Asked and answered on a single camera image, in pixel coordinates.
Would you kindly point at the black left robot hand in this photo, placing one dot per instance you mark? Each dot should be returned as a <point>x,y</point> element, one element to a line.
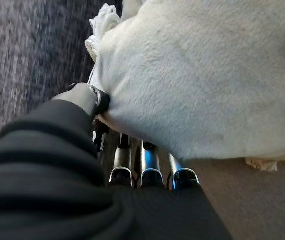
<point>57,187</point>

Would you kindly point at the white fringed cushion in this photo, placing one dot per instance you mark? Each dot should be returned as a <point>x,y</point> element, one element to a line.
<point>195,82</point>

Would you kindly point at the grey fabric armchair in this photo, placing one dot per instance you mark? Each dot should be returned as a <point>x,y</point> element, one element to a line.
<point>27,55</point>

